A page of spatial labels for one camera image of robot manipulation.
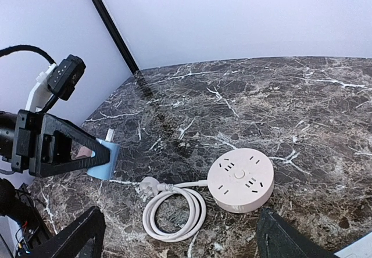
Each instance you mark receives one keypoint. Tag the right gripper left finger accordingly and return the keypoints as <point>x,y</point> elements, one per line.
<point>82,238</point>

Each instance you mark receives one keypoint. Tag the pink round power socket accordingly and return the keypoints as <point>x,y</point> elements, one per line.
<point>241,180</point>

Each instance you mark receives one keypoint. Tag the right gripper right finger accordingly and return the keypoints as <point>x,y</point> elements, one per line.
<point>277,238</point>

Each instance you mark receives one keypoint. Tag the blue plug adapter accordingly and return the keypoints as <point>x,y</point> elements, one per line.
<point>106,157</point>

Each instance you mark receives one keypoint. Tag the left black frame post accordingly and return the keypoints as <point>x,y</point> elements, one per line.
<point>115,35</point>

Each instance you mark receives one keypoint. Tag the small pink plug adapter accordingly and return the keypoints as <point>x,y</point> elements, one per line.
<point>84,152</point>

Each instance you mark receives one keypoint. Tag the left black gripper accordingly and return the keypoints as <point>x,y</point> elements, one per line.
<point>42,144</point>

